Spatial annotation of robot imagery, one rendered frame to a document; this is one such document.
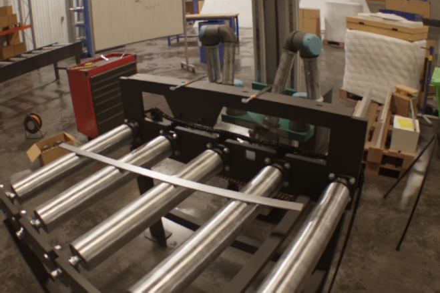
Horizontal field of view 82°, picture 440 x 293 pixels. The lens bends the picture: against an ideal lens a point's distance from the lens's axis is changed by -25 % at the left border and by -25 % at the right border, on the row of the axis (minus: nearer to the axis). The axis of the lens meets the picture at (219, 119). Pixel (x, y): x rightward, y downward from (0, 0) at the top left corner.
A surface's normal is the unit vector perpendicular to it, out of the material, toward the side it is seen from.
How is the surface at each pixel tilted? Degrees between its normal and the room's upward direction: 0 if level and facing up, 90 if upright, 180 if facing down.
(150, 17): 90
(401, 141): 90
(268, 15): 90
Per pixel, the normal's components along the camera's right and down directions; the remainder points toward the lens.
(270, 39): -0.61, 0.34
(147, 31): 0.52, 0.31
